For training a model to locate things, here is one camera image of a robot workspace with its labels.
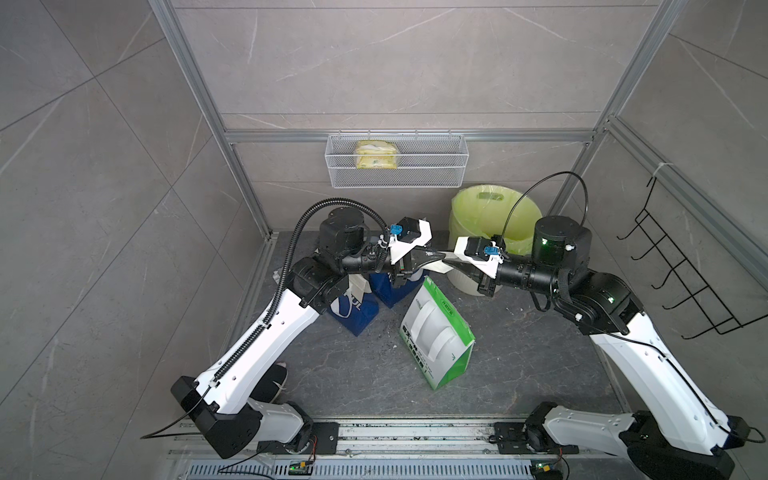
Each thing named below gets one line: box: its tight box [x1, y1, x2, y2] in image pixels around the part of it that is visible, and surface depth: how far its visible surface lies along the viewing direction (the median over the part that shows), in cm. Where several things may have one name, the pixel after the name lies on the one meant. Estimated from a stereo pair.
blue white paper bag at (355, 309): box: [329, 274, 379, 336], surface depth 83 cm
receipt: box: [421, 260, 454, 274], surface depth 57 cm
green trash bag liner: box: [449, 185, 543, 255], surface depth 96 cm
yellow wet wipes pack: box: [356, 140, 398, 169], surface depth 89 cm
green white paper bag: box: [400, 276, 476, 390], surface depth 72 cm
